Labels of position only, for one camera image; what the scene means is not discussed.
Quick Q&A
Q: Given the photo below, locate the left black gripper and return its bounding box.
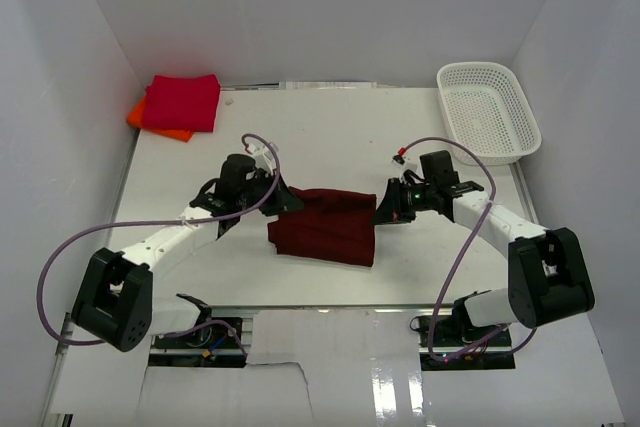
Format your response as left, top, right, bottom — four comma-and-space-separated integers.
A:
237, 168, 304, 217

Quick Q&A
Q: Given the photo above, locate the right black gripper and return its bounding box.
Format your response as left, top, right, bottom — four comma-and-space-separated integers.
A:
368, 178, 435, 226

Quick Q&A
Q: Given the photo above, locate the dark red t-shirt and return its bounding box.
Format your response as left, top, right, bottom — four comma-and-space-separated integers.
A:
267, 188, 377, 268

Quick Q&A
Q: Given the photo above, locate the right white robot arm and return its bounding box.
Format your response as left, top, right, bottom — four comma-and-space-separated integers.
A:
373, 150, 595, 346

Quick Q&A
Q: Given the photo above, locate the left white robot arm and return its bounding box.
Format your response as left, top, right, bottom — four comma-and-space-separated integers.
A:
71, 146, 304, 352

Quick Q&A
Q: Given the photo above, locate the folded crimson t-shirt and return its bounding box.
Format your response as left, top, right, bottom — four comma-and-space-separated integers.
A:
141, 74, 221, 133

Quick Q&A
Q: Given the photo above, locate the white perforated plastic basket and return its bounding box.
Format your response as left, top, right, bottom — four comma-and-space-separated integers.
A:
436, 62, 542, 166

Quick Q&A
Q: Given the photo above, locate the folded orange t-shirt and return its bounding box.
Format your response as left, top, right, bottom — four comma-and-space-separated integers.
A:
125, 96, 195, 143

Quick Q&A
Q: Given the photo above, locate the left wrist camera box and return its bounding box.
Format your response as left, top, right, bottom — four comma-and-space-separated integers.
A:
245, 144, 277, 175

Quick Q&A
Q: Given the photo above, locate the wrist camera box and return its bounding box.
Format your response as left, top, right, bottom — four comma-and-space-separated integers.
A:
392, 147, 418, 180
245, 144, 277, 175

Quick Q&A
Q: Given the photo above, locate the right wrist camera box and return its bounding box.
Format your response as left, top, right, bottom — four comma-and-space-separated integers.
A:
392, 147, 418, 180

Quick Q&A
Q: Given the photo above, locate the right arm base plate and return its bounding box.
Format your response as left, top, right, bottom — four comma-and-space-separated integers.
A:
409, 315, 516, 372

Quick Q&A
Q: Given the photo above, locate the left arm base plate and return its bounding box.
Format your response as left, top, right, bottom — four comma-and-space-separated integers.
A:
148, 317, 250, 368

